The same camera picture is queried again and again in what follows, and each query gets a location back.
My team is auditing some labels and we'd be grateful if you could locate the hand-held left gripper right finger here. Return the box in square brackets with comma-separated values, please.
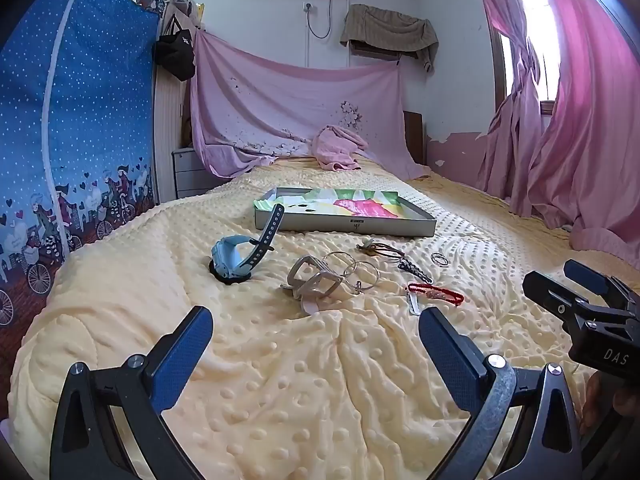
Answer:
[418, 306, 583, 480]

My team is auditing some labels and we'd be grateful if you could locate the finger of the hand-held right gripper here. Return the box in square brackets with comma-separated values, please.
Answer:
[564, 259, 626, 306]
[522, 270, 593, 321]

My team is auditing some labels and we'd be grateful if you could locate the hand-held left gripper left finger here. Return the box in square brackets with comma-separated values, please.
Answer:
[50, 305, 215, 480]

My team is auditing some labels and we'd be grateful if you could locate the blue wrist watch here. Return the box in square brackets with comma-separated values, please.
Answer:
[210, 203, 286, 281]

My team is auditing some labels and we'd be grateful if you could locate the brown hair tie with charm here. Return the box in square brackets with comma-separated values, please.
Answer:
[356, 241, 406, 261]

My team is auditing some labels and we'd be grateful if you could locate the grey hair claw clip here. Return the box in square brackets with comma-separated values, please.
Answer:
[280, 255, 346, 307]

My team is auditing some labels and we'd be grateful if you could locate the grey tray with colourful lining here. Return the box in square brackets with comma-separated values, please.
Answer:
[253, 187, 437, 237]

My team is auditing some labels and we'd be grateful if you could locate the person's right hand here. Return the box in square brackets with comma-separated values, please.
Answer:
[580, 372, 640, 441]

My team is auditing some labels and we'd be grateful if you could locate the patterned hairpin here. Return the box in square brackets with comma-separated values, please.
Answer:
[398, 257, 433, 285]

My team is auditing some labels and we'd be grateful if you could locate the silver bangle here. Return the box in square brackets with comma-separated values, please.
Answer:
[345, 260, 381, 293]
[322, 251, 358, 277]

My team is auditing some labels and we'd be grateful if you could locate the pink curtain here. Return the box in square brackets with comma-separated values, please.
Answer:
[467, 0, 640, 251]

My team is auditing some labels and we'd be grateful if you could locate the yellow dotted blanket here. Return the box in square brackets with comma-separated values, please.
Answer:
[10, 157, 640, 480]

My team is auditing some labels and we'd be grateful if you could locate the grey bedside cabinet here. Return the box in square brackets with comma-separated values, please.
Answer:
[171, 147, 223, 200]

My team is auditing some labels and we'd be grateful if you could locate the brown wooden headboard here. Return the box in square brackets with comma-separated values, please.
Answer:
[404, 111, 426, 166]

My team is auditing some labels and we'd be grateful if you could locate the wooden wardrobe panel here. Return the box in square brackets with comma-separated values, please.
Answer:
[152, 65, 190, 206]

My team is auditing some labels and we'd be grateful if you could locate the pink towel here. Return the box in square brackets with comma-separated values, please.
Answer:
[312, 125, 371, 172]

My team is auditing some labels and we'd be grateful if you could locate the blue printed fabric wardrobe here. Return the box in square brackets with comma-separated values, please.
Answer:
[0, 0, 166, 341]

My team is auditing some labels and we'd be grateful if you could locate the pink hanging sheet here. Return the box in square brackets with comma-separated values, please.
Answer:
[189, 30, 431, 181]

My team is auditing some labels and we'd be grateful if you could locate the black bag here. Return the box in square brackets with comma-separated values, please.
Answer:
[154, 30, 196, 81]

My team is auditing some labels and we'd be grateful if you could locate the olive brown cloth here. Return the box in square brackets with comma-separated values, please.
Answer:
[341, 4, 440, 73]

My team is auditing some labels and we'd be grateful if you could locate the red braided bracelet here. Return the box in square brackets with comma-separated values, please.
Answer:
[406, 282, 465, 306]

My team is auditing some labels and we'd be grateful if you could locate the air conditioner power cable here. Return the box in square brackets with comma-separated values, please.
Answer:
[305, 0, 334, 41]

